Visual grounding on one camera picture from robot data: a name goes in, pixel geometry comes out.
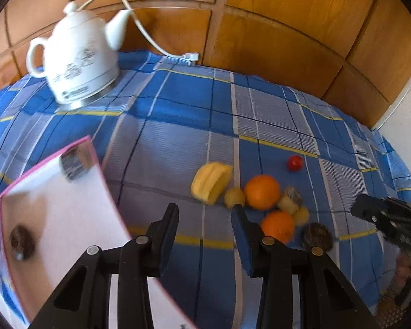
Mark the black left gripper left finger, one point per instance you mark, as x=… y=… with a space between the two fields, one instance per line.
x=81 y=300

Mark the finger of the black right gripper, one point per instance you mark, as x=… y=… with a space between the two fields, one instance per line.
x=370 y=209

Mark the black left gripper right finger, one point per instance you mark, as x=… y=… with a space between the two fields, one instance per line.
x=326 y=298

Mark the dark round mangosteen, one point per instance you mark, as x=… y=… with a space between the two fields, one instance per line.
x=22 y=242

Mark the dark cut fruit chunk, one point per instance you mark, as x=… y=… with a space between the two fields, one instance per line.
x=76 y=162

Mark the person right hand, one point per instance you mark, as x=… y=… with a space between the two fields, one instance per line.
x=402 y=270

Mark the dark brown round fruit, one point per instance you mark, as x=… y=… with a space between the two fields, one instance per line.
x=316 y=235

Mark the small yellow fruit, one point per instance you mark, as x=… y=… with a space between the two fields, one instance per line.
x=301 y=216

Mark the white box lid pink rim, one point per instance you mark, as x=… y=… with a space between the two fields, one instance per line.
x=65 y=218

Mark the orange lower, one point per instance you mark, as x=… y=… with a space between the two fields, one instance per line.
x=279 y=225

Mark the orange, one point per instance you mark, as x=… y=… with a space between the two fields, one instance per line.
x=262 y=192
x=279 y=225

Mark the red cherry tomato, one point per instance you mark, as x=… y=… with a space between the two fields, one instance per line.
x=295 y=163

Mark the orange upper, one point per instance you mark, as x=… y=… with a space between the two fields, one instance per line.
x=262 y=192

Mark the small yellow-green fruit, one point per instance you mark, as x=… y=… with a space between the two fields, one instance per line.
x=234 y=196

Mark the yellow fruit wedge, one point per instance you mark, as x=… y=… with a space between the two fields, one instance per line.
x=210 y=181

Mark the blue plaid tablecloth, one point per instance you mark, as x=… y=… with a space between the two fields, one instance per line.
x=162 y=122

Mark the white ceramic electric kettle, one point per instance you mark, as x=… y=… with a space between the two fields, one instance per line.
x=80 y=60

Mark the wooden wall cabinet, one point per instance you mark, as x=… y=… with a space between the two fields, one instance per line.
x=354 y=54

